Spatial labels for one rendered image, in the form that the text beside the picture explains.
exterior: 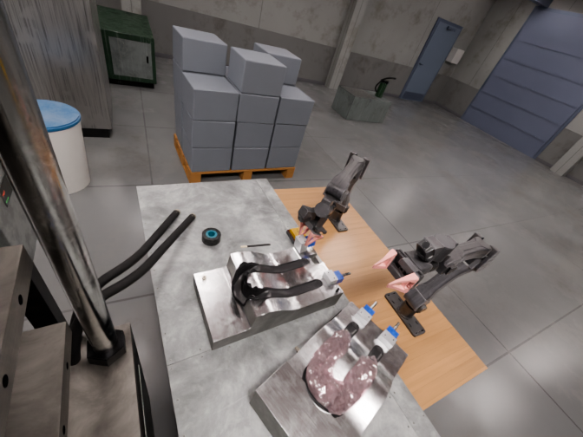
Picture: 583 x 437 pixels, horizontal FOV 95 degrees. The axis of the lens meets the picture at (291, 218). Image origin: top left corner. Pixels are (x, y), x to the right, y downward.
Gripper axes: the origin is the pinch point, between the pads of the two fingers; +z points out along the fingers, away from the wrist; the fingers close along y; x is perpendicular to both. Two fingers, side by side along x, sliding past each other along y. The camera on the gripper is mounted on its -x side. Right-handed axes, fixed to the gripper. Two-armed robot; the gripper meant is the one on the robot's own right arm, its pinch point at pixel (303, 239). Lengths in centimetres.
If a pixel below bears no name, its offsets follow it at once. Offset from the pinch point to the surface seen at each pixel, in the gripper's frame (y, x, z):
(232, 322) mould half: 19.1, -29.5, 23.8
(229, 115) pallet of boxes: -172, 28, -4
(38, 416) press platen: 33, -74, 25
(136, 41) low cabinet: -423, -21, 5
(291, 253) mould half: 0.7, -1.8, 7.3
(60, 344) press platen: 21, -72, 23
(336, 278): 19.3, 6.2, 2.3
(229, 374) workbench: 31, -31, 32
